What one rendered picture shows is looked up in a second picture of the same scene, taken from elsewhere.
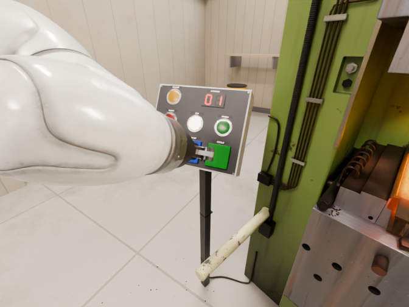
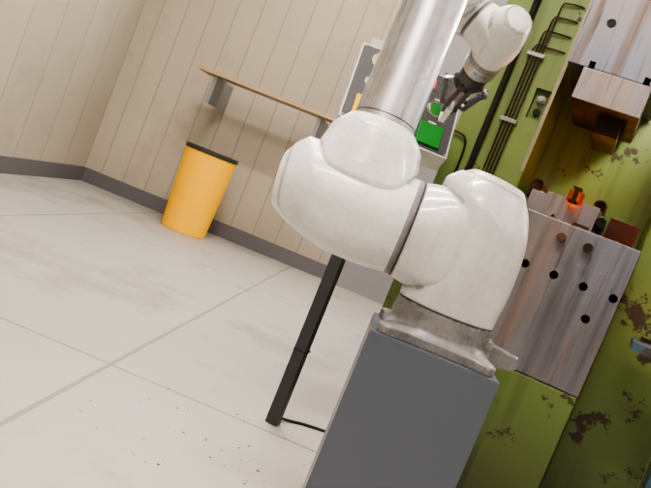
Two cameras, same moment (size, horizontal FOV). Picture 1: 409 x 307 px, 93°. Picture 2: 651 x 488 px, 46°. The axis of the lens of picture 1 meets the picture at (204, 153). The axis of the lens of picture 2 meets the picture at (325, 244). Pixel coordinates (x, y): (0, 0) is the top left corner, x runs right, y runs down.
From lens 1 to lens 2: 1.85 m
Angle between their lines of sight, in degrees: 36
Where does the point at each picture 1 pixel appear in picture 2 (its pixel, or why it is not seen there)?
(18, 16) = not seen: outside the picture
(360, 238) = (547, 223)
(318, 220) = not seen: hidden behind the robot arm
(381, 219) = (560, 215)
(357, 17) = (550, 61)
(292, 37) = not seen: hidden behind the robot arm
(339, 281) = (525, 281)
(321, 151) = (507, 176)
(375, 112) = (542, 172)
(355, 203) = (542, 202)
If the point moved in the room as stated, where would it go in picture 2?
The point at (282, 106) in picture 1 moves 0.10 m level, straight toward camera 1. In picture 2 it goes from (472, 122) to (480, 121)
